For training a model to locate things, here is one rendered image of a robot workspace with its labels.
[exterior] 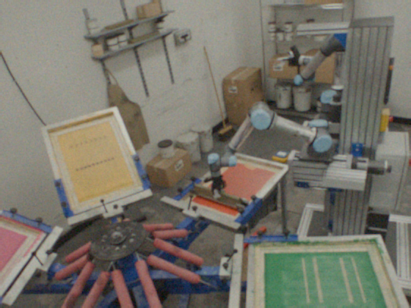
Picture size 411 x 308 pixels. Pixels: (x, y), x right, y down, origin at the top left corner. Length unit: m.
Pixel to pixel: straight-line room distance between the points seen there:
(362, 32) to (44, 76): 2.81
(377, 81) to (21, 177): 3.19
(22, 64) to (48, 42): 0.33
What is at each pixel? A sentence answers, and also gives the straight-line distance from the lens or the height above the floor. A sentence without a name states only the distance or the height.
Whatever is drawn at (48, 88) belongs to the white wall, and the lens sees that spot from 3.81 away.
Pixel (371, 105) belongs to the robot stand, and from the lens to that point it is 2.41.
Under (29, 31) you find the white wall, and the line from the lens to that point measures 3.75.
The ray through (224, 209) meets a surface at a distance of 2.46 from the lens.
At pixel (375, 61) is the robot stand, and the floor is 1.83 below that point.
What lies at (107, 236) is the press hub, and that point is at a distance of 1.96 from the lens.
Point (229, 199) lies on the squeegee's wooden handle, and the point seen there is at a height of 1.04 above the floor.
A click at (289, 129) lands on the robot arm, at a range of 2.14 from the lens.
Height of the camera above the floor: 2.50
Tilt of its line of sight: 35 degrees down
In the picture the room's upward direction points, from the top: 9 degrees counter-clockwise
